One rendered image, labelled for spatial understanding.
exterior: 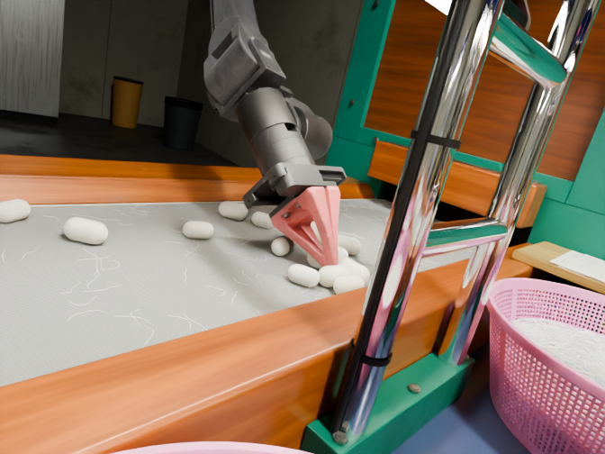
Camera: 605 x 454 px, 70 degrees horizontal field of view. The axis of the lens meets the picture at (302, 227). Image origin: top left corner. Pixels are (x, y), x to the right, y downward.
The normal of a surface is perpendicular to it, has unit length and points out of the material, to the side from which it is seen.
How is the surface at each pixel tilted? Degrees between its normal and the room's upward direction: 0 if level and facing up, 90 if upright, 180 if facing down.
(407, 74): 90
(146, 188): 45
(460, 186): 90
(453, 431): 0
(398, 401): 0
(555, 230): 90
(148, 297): 0
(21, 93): 90
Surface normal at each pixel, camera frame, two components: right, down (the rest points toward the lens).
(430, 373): 0.22, -0.94
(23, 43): 0.56, 0.36
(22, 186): 0.64, -0.41
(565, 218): -0.69, 0.06
